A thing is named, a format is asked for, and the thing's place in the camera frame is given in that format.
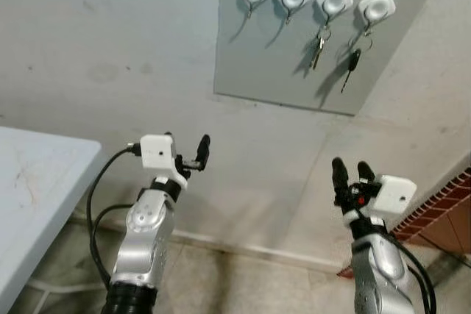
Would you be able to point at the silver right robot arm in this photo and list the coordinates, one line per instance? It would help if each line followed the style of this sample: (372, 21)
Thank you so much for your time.
(379, 270)

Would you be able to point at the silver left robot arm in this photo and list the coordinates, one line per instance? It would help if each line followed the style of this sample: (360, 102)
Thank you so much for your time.
(143, 244)

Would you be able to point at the red brick tiled ledge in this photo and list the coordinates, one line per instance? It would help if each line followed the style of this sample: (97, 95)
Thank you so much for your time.
(441, 218)

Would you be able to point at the hanging black-headed key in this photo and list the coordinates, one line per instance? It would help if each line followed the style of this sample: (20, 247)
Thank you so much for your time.
(354, 60)

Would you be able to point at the hanging silver key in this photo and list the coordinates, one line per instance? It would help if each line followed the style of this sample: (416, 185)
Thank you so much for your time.
(318, 51)

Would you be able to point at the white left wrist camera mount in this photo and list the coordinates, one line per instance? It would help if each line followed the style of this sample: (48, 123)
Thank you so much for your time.
(158, 154)

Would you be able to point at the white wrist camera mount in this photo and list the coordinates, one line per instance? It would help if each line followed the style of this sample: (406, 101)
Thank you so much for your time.
(394, 196)
(158, 154)

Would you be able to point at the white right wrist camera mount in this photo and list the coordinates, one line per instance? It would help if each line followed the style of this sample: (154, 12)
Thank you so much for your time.
(394, 196)

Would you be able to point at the grey wall board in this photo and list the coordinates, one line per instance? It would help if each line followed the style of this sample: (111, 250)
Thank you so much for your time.
(257, 56)

